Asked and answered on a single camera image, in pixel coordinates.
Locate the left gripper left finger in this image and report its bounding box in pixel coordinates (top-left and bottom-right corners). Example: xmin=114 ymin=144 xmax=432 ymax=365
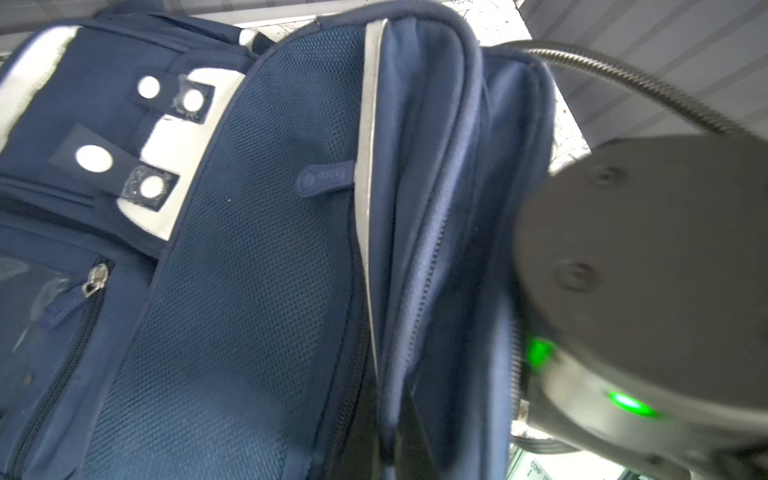
xmin=338 ymin=383 xmax=379 ymax=480

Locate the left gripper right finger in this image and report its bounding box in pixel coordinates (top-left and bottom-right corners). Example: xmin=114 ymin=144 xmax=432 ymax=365
xmin=395 ymin=394 xmax=438 ymax=480

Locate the right black corrugated cable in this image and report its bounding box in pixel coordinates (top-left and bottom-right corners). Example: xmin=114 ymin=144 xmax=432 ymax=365
xmin=497 ymin=38 xmax=757 ymax=142

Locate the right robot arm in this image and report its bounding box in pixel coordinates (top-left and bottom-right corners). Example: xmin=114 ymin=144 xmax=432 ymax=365
xmin=514 ymin=136 xmax=767 ymax=479

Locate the navy blue student backpack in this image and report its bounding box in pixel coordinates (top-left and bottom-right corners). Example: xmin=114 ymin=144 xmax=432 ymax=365
xmin=1 ymin=1 xmax=555 ymax=479

